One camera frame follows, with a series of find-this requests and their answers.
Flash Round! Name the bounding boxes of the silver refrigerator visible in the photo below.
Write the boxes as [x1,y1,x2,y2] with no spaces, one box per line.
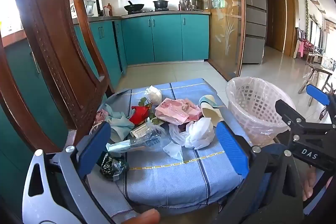
[240,0,268,64]

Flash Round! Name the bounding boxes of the gas stove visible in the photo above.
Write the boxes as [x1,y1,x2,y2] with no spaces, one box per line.
[127,9,171,14]

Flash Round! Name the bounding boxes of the person's left hand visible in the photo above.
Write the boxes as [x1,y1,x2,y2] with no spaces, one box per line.
[123,208,161,224]

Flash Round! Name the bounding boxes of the pink plastic bag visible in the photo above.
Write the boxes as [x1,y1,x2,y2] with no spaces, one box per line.
[155,97,202,125]

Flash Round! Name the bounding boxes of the light blue paper towel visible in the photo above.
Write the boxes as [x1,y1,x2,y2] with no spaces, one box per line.
[105,104,129,122]

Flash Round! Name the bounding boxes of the stainless steel stock pot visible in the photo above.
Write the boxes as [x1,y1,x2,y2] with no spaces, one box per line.
[185,0,202,10]

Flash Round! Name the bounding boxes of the person's right hand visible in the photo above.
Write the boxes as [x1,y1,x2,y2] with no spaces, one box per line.
[302,166,318,201]

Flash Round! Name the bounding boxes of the green vine garland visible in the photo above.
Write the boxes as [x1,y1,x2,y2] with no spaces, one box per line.
[304,0,310,33]

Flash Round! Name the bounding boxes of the black foil wrapper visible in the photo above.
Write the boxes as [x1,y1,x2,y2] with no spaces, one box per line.
[99,153,130,182]

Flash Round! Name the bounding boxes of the white printed carton box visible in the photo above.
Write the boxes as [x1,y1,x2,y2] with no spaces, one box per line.
[130,124,151,138]

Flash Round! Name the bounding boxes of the carved brown wooden chair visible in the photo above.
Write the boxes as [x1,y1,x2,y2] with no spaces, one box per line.
[0,0,116,153]

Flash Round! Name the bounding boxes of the light blue face mask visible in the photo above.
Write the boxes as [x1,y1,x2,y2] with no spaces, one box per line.
[91,119,135,143]

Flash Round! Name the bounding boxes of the black wok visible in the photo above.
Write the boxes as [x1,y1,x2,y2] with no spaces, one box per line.
[124,0,145,12]

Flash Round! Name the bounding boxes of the etched glass sliding door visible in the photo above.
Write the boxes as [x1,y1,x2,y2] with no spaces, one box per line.
[203,0,250,81]

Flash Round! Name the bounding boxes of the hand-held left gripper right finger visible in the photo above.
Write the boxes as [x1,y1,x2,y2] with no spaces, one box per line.
[210,122,305,224]

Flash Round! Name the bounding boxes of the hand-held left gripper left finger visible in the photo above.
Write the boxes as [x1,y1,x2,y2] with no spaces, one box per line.
[22,122,112,224]

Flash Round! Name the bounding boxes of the pink printed wrapper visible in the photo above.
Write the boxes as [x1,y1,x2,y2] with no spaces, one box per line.
[95,110,109,125]

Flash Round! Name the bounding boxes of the white green-striped paper cup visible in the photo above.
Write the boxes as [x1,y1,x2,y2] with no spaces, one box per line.
[198,94,225,127]

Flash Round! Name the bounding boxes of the light blue plastic packet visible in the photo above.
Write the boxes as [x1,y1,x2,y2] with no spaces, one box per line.
[106,140,147,153]

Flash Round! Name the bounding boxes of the brown wooden door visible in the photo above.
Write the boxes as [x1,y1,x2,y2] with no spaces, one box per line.
[266,0,286,52]

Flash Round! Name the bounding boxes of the clear plastic bag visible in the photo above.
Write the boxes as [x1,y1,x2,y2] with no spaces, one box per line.
[129,120,168,148]

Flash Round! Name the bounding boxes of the small wooden stool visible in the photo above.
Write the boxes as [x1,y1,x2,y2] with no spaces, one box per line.
[298,63,334,106]

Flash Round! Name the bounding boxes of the pink hanging clothes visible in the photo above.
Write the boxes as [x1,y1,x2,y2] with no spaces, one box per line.
[293,39,305,59]

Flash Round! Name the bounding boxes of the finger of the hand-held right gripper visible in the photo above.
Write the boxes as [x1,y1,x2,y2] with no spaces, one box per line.
[306,84,336,122]
[275,99,306,132]

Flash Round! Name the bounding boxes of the white lined plastic wastebasket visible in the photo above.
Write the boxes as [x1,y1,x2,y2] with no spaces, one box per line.
[225,76,290,147]

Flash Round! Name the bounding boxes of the white plastic bag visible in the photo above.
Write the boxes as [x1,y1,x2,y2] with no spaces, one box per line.
[169,117,216,149]

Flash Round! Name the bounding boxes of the bright window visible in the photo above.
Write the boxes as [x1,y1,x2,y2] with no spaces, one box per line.
[0,0,24,38]

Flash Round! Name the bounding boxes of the white tissue piece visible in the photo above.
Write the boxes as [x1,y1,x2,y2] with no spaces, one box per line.
[163,141,184,161]

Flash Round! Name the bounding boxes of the white dish rack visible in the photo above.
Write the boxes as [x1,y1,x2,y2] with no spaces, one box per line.
[83,0,96,16]

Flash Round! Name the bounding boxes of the white tissue ball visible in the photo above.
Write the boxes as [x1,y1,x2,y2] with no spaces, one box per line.
[144,85,162,106]

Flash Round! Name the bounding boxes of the red plastic piece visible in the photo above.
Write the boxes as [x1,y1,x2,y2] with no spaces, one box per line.
[129,105,153,125]

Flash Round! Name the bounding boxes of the blue checked cloth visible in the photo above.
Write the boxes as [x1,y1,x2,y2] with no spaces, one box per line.
[87,78,252,218]

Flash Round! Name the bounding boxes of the green leafy stem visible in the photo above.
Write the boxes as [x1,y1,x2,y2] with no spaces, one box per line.
[138,97,168,126]

